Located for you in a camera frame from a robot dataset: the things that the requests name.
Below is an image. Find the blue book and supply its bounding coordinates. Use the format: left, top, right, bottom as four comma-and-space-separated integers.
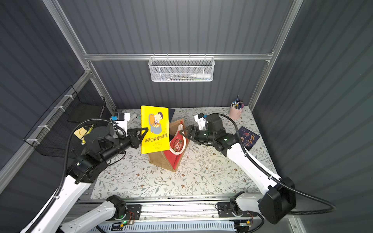
169, 108, 175, 122

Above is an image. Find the black wire wall basket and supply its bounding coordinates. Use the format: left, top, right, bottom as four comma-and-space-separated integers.
23, 83, 111, 158

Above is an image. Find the pink pen cup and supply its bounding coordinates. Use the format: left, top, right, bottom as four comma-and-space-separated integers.
229, 95, 244, 120

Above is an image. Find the white wire basket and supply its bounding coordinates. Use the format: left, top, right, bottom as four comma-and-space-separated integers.
148, 56, 215, 82

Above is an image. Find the floral table cloth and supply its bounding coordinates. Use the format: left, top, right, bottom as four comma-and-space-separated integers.
90, 107, 277, 200

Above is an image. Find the white marker in basket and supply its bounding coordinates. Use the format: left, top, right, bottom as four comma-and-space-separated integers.
187, 73, 211, 80

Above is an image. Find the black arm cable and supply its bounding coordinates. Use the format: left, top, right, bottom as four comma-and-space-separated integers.
24, 117, 127, 233
215, 113, 336, 233

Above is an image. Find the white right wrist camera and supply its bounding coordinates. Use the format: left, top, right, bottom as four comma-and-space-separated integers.
194, 113, 207, 130

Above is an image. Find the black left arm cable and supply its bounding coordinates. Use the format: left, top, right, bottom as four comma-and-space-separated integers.
24, 117, 127, 233

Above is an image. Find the yellow sticky note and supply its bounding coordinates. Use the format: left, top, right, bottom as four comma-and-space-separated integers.
74, 127, 87, 140

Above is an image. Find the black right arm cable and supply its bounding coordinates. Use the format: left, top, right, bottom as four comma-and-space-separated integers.
215, 113, 336, 233

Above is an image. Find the jute canvas Christmas bag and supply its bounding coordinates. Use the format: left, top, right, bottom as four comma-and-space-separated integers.
149, 118, 189, 172

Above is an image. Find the yellow cartoon book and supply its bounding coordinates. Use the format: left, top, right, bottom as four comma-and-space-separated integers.
140, 105, 170, 154

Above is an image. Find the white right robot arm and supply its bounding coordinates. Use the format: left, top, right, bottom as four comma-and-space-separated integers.
180, 113, 296, 224

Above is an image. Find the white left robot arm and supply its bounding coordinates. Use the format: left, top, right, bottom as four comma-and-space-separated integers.
22, 126, 148, 233

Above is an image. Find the dark portrait book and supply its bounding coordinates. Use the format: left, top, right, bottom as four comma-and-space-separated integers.
239, 127, 260, 151

